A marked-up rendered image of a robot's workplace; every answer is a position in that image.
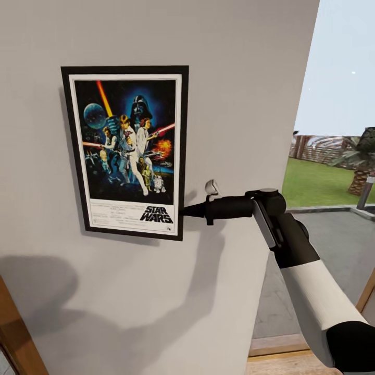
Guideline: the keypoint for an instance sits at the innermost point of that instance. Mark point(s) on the fixed window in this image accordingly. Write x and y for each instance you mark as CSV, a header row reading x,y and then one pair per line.
x,y
329,181

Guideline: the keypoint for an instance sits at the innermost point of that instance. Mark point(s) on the door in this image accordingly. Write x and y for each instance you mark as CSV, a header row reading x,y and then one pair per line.
x,y
18,354

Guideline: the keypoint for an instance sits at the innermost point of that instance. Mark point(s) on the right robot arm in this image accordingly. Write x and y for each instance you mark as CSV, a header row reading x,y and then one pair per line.
x,y
335,331

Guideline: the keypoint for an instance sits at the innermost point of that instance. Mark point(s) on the poster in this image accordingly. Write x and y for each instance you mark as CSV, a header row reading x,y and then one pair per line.
x,y
128,128

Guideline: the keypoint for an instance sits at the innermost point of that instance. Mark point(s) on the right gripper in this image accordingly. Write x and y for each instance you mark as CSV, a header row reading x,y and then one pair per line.
x,y
223,208

